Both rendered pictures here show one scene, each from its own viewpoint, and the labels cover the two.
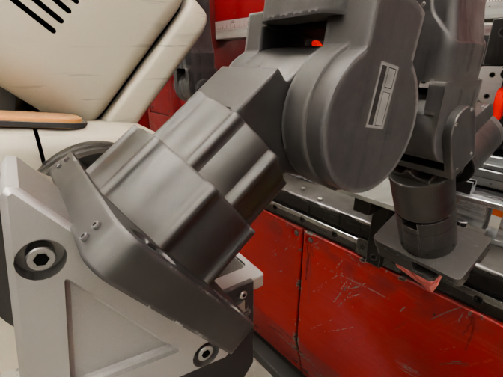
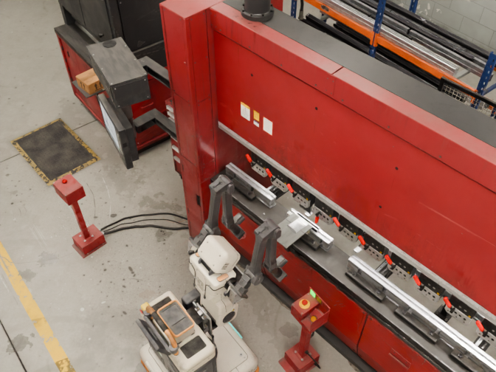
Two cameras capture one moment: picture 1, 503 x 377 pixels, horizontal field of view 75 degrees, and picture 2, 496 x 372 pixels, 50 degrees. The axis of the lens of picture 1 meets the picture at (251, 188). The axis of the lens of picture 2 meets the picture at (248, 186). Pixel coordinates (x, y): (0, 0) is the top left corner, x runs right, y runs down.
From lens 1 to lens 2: 3.05 m
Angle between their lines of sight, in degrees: 26
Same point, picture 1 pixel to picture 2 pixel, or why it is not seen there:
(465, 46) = (271, 265)
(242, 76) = (246, 277)
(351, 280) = (281, 252)
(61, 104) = (224, 272)
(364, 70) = (257, 280)
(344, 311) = not seen: hidden behind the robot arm
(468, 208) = (316, 237)
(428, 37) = (268, 263)
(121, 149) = (238, 286)
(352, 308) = not seen: hidden behind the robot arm
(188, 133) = (243, 284)
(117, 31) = (230, 265)
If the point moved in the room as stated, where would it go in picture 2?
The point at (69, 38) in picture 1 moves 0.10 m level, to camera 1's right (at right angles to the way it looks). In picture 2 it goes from (226, 268) to (243, 267)
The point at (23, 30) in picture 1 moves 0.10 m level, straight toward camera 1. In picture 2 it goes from (223, 270) to (232, 282)
